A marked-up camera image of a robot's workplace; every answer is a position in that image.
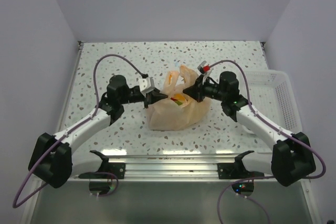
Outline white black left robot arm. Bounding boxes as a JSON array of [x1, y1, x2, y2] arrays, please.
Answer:
[[28, 75, 168, 188]]

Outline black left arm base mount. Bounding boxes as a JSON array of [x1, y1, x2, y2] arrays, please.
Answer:
[[76, 150, 126, 179]]

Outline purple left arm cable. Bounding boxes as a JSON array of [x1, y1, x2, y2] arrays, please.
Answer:
[[12, 54, 149, 208]]

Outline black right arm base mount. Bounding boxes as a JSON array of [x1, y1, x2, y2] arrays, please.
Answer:
[[217, 151, 265, 179]]

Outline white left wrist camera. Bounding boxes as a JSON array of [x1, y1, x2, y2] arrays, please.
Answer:
[[138, 77, 155, 96]]

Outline white perforated plastic basket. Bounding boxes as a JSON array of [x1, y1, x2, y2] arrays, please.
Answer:
[[237, 70, 302, 133]]

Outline banana print plastic bag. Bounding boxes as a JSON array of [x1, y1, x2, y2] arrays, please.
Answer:
[[146, 65, 211, 131]]

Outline aluminium table frame rail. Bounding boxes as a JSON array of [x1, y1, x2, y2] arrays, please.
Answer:
[[20, 40, 321, 224]]

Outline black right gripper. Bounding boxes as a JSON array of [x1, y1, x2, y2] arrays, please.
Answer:
[[183, 74, 226, 103]]

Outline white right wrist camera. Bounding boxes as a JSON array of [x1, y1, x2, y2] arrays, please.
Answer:
[[197, 61, 213, 82]]

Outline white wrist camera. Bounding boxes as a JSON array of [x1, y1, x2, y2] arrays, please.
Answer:
[[138, 77, 155, 96], [197, 61, 213, 82]]

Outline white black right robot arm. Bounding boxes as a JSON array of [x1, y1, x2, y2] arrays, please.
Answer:
[[183, 71, 316, 187]]

